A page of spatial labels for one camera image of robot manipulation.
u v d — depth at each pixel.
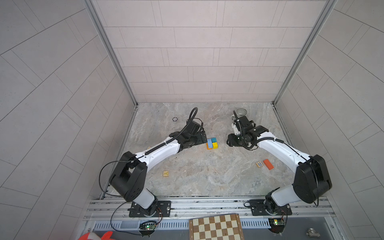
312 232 0.64
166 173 0.81
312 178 0.43
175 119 1.08
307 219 0.69
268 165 0.82
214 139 0.96
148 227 0.64
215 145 0.91
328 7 0.71
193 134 0.67
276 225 0.68
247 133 0.62
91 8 0.71
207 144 0.92
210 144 0.91
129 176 0.42
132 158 0.45
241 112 1.08
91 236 0.59
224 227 0.64
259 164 0.85
